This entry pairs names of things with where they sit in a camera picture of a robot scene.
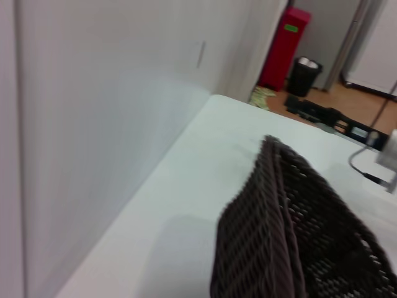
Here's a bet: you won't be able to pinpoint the dark brown woven basket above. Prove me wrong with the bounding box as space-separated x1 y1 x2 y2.
210 134 397 298

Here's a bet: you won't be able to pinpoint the greenish papers on floor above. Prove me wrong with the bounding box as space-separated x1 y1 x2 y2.
249 86 275 110

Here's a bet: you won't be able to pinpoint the tall red box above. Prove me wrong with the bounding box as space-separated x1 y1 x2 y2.
259 6 312 93

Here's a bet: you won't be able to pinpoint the black mesh trash bin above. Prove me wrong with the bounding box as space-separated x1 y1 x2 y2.
287 56 324 97

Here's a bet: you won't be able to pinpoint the black equipment on floor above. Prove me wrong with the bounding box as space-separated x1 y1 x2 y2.
284 94 390 152

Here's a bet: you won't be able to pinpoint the grey metal pillar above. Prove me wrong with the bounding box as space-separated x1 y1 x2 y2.
322 0 372 93

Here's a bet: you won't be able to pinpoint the white cabinet with wheels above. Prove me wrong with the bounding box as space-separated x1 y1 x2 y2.
341 0 397 101

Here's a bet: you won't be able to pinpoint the grey right arm cable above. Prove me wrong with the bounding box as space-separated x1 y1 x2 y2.
348 145 388 184

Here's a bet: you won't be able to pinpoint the thin black floor cable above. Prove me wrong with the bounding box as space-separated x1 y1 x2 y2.
370 81 397 134

